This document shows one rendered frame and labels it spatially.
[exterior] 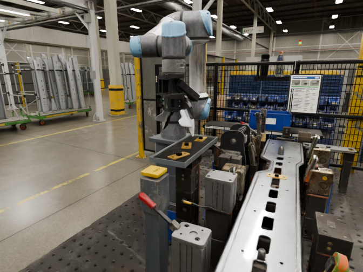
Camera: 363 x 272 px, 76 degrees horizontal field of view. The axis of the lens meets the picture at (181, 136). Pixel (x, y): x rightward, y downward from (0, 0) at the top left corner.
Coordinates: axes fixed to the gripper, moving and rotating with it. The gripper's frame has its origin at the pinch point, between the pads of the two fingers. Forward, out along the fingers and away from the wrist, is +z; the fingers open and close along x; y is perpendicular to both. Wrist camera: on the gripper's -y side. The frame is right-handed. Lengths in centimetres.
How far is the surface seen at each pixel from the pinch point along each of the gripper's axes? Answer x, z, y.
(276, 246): 37.7, 24.7, -0.2
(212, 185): 13.5, 16.6, -3.0
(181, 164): 6.6, 8.8, 4.9
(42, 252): -142, 125, 24
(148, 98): -259, 17, -176
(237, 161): 4.8, 17.6, -31.7
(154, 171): 5.0, 8.6, 14.8
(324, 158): 25, 25, -88
